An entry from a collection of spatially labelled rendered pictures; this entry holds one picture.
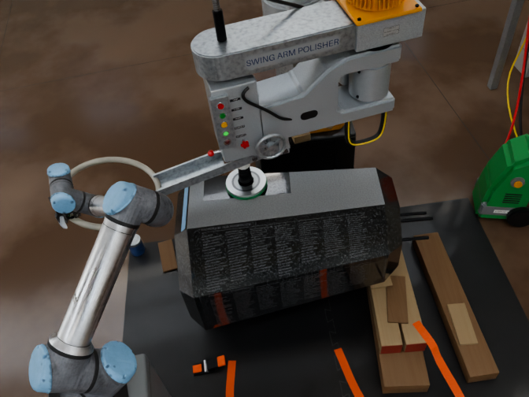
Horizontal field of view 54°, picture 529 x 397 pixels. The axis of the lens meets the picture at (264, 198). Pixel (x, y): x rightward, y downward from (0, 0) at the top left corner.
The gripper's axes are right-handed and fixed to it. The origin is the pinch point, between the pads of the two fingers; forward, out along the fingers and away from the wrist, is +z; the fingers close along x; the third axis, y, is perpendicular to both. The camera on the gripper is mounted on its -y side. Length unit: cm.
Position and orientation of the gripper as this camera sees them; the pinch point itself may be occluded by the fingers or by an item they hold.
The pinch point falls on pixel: (68, 223)
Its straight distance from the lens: 259.1
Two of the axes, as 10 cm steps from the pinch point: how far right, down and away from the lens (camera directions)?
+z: -1.2, 6.9, 7.1
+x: 6.9, -4.6, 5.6
